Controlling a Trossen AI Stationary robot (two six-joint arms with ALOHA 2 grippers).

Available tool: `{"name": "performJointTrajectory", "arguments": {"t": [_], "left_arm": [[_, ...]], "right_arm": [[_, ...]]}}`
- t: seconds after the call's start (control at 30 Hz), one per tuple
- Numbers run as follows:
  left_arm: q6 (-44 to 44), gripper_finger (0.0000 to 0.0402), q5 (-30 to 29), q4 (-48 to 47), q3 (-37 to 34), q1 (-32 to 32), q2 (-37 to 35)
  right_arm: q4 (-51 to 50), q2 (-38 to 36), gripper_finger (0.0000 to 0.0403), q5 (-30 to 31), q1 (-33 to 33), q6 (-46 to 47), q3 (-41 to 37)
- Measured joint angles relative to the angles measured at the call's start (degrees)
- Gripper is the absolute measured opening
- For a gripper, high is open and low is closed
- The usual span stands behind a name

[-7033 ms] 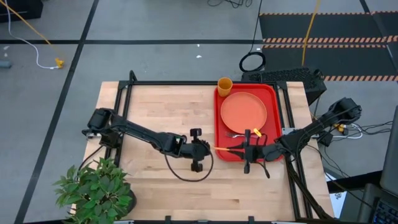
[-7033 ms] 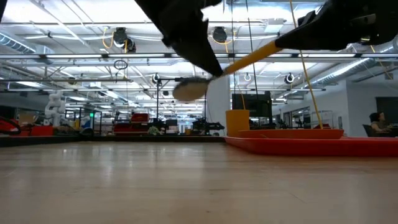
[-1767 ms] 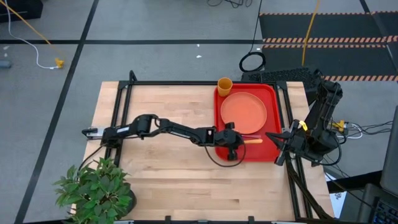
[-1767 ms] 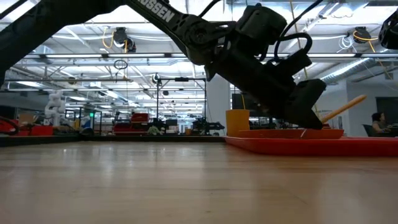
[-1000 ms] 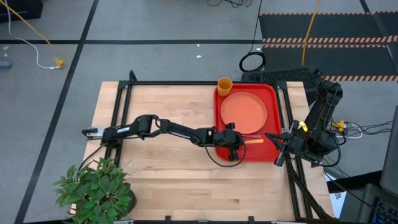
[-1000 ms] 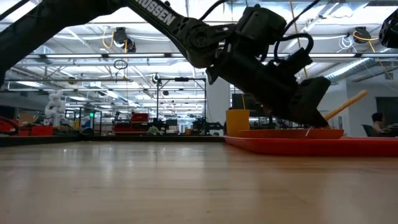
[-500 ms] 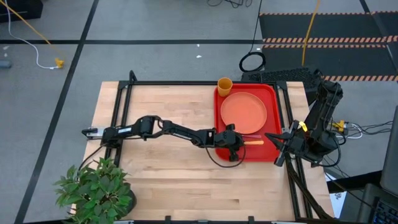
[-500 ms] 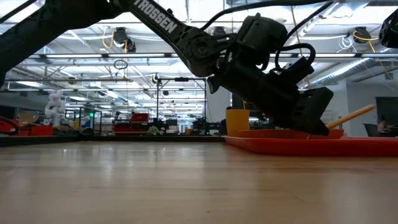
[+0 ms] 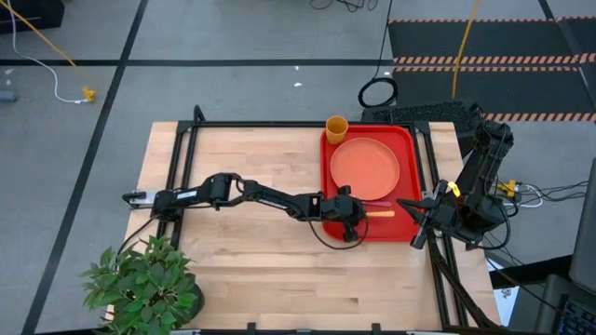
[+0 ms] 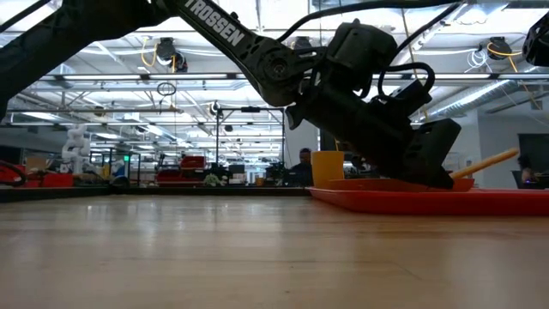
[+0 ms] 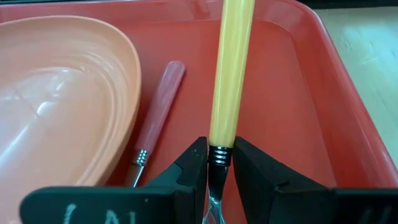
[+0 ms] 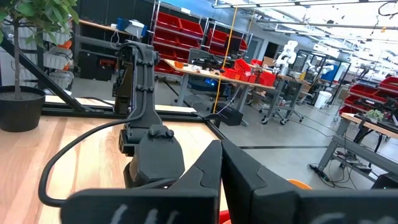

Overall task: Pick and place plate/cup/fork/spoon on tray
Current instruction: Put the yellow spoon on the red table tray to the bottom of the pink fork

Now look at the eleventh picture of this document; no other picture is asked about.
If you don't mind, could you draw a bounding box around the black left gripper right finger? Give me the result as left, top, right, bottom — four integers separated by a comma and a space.
233, 136, 398, 224

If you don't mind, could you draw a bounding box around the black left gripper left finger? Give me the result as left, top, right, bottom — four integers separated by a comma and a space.
19, 136, 208, 224

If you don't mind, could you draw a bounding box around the pink-handled metal fork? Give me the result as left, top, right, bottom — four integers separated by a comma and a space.
126, 60, 187, 189

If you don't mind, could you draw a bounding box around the yellow-handled metal spoon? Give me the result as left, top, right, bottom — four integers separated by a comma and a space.
201, 0, 256, 224

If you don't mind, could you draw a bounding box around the orange plastic plate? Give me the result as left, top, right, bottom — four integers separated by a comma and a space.
0, 15, 142, 224

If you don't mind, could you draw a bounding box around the red plastic tray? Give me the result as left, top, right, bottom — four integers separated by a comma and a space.
0, 0, 398, 224

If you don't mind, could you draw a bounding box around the black aluminium table frame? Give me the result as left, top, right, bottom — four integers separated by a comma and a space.
0, 0, 398, 10

